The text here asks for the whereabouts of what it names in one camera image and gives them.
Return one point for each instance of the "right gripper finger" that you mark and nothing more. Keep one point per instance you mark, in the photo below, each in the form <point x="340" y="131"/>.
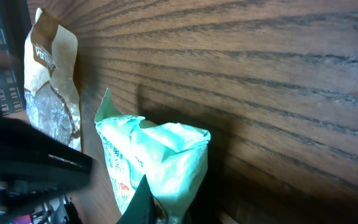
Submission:
<point x="141" y="209"/>

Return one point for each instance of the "teal white snack packet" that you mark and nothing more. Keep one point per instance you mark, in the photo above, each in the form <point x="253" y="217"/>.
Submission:
<point x="172" y="157"/>

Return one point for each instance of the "brown snack packet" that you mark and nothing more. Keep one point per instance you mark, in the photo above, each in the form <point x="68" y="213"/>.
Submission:
<point x="52" y="100"/>

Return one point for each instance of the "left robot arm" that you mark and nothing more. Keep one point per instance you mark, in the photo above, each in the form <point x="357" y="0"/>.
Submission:
<point x="35" y="168"/>

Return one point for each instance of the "grey plastic mesh basket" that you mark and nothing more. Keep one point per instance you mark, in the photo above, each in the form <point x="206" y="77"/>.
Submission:
<point x="14" y="27"/>

